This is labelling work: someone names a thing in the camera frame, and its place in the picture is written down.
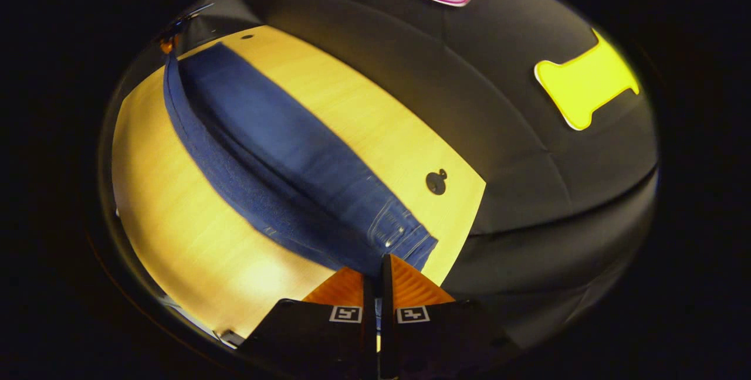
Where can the blue jeans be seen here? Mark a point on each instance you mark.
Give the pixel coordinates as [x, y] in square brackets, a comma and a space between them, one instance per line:
[281, 145]

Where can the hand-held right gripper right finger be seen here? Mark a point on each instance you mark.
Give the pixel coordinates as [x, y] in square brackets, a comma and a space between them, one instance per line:
[386, 333]

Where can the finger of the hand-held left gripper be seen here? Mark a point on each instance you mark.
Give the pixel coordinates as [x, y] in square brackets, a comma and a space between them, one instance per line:
[168, 46]

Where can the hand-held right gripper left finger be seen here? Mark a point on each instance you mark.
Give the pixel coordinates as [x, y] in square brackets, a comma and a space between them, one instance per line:
[368, 333]

